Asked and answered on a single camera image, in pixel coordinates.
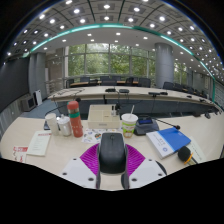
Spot blue and white book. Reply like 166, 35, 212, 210
145, 127, 192, 160

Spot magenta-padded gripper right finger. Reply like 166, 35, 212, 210
120, 143, 168, 190

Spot green and white drink cup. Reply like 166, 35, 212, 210
120, 105, 139, 139

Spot white sheet with red header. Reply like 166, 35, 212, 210
25, 130, 53, 157

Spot dark office chairs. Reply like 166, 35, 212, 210
64, 75, 218, 101

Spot black computer mouse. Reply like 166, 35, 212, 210
97, 132, 128, 175

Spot black table microphone units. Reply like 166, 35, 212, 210
104, 87, 214, 118

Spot colourful sticker leaflet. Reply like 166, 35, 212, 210
81, 128, 123, 145

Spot beige cardboard box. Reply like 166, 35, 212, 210
87, 104, 122, 130

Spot white paper cup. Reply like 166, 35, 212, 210
44, 112, 60, 136

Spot white upright cabinet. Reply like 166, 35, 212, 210
33, 89, 44, 107

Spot red and white fan-print brochure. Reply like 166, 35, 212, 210
11, 145, 29, 163

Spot ceiling lights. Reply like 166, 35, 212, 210
6, 0, 222, 68

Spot red bottle with green band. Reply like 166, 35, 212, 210
66, 100, 84, 139

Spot black gooseneck conference microphone unit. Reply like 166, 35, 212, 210
43, 119, 52, 131
133, 114, 181, 136

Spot black microphone with orange ring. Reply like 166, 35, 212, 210
177, 145, 198, 166

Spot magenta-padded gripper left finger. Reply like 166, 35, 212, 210
59, 143, 102, 190

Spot white lidded mug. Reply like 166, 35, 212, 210
57, 114, 73, 137

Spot white paper sheet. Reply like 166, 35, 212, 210
186, 136, 208, 164

